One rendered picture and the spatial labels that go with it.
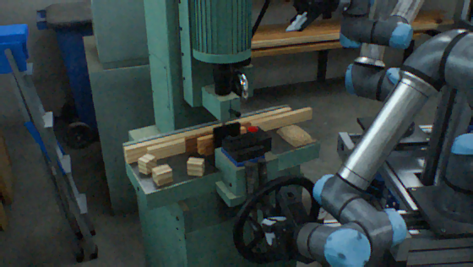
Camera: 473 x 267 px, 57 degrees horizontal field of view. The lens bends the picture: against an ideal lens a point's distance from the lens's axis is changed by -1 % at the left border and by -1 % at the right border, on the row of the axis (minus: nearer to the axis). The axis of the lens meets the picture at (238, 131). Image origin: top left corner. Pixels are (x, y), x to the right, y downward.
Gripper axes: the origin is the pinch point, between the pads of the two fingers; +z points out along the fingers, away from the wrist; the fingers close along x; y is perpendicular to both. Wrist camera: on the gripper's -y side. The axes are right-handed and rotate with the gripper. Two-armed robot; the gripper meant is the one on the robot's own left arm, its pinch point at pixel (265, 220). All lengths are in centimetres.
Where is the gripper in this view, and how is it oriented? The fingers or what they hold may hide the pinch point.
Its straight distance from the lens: 116.5
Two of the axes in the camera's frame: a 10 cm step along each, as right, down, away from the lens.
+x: 8.9, -1.8, 4.1
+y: 1.9, 9.8, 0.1
